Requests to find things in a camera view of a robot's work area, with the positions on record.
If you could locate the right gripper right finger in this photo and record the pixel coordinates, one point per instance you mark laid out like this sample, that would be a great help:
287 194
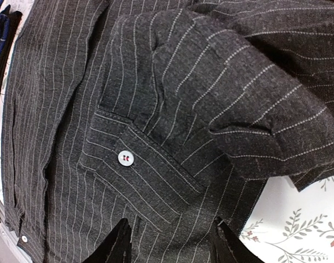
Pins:
225 246

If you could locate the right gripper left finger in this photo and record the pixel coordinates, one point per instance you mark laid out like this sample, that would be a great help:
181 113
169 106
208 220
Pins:
116 247

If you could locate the black pinstriped long sleeve shirt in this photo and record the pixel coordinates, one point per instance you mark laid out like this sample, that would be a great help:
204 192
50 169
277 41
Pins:
166 113

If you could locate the aluminium front rail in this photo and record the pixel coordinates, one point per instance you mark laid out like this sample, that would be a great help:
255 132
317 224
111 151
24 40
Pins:
9 251

